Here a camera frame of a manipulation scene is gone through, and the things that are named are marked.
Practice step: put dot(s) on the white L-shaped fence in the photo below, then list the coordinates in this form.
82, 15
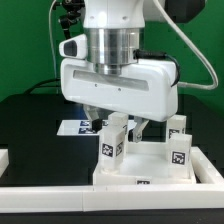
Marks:
208, 193

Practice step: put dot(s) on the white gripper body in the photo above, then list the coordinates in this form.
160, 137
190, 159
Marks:
146, 88

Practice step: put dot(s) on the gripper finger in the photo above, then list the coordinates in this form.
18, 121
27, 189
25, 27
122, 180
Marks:
93, 117
135, 134

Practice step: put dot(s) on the white square table top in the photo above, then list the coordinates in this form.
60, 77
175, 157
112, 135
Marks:
144, 163

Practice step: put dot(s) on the white marker base plate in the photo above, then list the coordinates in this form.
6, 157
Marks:
75, 128

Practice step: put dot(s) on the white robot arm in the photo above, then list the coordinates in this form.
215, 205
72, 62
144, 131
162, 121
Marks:
106, 66

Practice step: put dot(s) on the white block with tag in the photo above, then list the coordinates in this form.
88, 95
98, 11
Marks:
179, 147

